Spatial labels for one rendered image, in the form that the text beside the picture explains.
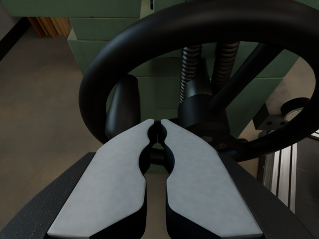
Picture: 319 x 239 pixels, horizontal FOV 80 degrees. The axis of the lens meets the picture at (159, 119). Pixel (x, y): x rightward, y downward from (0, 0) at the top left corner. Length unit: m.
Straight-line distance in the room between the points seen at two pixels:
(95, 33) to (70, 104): 1.04
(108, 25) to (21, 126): 1.15
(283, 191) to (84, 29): 0.87
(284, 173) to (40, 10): 0.94
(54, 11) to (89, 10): 0.05
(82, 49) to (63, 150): 0.88
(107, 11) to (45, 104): 1.17
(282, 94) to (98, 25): 0.48
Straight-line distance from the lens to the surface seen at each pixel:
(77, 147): 1.20
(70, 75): 1.58
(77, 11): 0.36
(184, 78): 0.27
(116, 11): 0.35
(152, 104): 0.50
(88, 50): 0.40
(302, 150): 1.09
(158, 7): 0.23
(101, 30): 0.37
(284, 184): 0.95
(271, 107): 0.57
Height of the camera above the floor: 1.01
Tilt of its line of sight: 58 degrees down
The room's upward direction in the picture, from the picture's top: 1 degrees clockwise
